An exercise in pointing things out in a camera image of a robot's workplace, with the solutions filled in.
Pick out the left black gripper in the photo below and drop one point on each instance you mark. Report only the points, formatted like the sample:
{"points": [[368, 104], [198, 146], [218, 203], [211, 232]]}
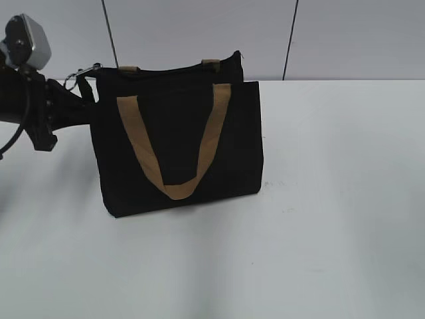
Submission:
{"points": [[53, 107]]}

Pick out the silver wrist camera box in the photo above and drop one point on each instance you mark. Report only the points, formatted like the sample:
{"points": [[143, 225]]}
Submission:
{"points": [[25, 43]]}

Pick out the tan rear bag handle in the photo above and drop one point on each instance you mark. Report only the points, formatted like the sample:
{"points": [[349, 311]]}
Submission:
{"points": [[205, 63]]}

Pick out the tan bag handle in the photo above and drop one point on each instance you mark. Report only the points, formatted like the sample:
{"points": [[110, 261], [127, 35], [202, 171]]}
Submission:
{"points": [[205, 63], [140, 142]]}

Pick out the tan front bag handle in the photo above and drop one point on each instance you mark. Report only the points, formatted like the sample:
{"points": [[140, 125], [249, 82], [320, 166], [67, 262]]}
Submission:
{"points": [[140, 142]]}

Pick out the black canvas tote bag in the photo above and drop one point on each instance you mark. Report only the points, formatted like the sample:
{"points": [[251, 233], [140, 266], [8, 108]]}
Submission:
{"points": [[175, 108]]}

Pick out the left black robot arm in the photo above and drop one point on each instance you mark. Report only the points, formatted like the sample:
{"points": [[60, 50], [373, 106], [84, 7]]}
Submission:
{"points": [[15, 101]]}

